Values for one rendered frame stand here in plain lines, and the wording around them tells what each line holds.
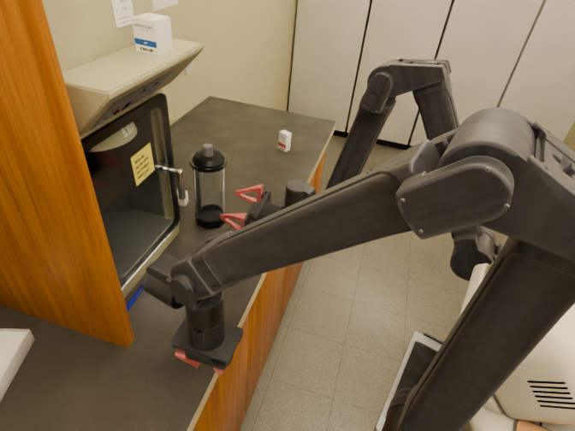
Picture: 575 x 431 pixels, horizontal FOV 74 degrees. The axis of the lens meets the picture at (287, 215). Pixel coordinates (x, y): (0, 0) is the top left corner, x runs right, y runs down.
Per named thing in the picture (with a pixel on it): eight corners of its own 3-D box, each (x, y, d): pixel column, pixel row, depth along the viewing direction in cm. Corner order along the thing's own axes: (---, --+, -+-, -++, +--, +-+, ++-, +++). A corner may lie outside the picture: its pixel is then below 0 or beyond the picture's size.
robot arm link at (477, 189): (530, 224, 23) (536, 156, 31) (487, 141, 22) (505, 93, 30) (177, 312, 52) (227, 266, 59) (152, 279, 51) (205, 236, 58)
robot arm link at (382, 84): (400, 80, 65) (414, 69, 73) (370, 67, 66) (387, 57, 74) (318, 254, 91) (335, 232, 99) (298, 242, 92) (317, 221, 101)
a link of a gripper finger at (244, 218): (215, 212, 93) (251, 221, 91) (227, 194, 98) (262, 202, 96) (218, 232, 98) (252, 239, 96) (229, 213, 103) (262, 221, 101)
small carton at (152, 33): (135, 50, 74) (130, 16, 70) (151, 44, 78) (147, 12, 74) (157, 56, 73) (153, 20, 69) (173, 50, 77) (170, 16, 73)
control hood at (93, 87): (61, 138, 65) (42, 79, 59) (162, 79, 90) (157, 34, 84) (120, 151, 63) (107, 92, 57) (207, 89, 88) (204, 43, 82)
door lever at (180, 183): (170, 192, 105) (165, 197, 103) (166, 162, 99) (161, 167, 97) (188, 197, 104) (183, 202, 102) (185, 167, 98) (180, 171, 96)
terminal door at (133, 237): (114, 295, 92) (69, 146, 67) (178, 221, 115) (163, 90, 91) (116, 296, 92) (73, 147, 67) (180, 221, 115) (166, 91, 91)
